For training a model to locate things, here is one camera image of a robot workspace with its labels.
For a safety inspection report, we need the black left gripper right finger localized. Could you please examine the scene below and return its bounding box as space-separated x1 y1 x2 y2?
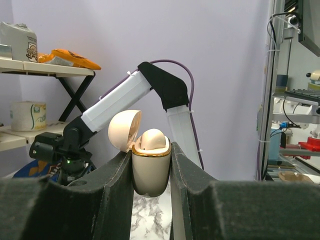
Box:
170 142 320 240

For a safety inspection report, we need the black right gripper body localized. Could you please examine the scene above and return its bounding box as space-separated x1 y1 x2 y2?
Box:
29 132 97 186

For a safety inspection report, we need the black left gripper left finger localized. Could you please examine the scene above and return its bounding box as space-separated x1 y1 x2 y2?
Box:
0 152 134 240

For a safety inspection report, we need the beige small earbud case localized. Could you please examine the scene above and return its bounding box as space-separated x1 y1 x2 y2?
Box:
108 110 172 198

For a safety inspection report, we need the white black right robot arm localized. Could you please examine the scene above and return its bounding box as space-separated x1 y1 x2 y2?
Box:
29 59 204 186

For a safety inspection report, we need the blue Doritos bag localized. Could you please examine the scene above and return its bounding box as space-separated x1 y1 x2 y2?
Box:
12 159 77 182

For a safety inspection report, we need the white yellow cup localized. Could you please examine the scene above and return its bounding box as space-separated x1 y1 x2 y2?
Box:
10 101 47 132

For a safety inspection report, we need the black beige shelf rack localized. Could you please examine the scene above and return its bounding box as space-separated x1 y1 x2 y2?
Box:
0 59 96 152

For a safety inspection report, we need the orange honey dijon chips bag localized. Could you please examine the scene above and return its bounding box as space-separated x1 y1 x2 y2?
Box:
38 48 102 70

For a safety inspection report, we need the white popcorn tub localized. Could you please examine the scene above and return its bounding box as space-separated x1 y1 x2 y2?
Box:
0 21 38 63

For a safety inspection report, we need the red plastic part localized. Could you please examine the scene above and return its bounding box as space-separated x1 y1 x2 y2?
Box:
298 137 320 153

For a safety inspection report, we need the dark monitor screen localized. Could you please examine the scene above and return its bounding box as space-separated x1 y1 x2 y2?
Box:
298 0 320 57

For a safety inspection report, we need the grey metal background frame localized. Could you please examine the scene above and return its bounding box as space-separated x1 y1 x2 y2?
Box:
255 0 289 181

